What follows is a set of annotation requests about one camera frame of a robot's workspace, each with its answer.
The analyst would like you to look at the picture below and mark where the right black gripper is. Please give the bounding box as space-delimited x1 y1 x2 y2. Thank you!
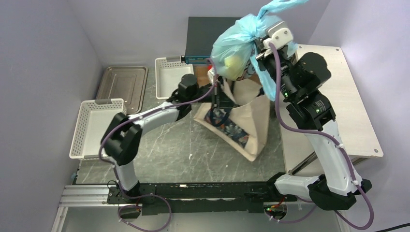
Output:
254 35 298 100

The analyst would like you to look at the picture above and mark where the light blue plastic grocery bag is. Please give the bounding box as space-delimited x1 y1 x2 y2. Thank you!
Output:
210 0 305 81

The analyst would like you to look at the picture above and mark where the beige canvas tote bag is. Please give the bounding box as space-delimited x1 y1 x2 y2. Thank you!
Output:
194 78 270 161

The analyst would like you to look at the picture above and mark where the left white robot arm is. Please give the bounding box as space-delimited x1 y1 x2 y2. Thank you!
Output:
98 74 236 203

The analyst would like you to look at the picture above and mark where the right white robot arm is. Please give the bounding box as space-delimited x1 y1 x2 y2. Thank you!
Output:
256 52 372 211

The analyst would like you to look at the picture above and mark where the yellow lemon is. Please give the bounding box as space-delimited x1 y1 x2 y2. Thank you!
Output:
224 55 247 80

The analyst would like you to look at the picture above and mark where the wooden board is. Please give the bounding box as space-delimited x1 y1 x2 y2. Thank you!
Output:
193 64 210 87

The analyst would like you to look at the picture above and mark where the white perforated basket rear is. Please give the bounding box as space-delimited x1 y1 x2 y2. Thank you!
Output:
155 56 194 100

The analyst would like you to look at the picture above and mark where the white perforated basket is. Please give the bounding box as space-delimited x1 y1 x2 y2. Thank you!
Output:
69 98 126 160
155 56 194 100

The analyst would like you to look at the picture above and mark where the white shelf table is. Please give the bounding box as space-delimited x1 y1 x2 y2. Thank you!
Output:
280 44 384 176

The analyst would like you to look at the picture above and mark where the metal tray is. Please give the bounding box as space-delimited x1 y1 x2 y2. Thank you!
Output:
96 66 148 114

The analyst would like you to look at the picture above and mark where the white perforated basket left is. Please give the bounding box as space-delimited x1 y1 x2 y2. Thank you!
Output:
69 98 126 160

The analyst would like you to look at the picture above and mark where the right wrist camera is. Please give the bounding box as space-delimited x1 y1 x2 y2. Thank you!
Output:
263 21 294 49

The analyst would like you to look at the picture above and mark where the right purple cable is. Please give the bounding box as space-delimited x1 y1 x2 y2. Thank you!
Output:
264 42 375 231

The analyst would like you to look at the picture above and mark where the purple cable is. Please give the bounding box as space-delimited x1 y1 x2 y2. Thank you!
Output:
98 58 221 231
264 42 375 231

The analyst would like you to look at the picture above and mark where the network switch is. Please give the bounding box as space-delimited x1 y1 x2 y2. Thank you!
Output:
181 16 239 64

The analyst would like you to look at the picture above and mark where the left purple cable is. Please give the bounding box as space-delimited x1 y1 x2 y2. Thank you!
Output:
98 58 221 231

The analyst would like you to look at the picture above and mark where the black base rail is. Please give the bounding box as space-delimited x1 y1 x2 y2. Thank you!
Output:
107 182 297 216

